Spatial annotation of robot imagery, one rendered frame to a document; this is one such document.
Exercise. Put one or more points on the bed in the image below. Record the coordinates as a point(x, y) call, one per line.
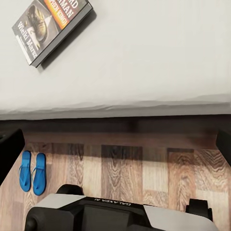
point(151, 73)

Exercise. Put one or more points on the hardback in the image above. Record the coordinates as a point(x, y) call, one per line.
point(45, 24)

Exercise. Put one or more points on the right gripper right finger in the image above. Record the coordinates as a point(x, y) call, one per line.
point(223, 142)

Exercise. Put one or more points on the sandal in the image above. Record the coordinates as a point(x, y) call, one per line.
point(25, 176)
point(40, 177)

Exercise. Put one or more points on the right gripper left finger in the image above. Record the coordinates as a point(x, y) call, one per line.
point(12, 143)

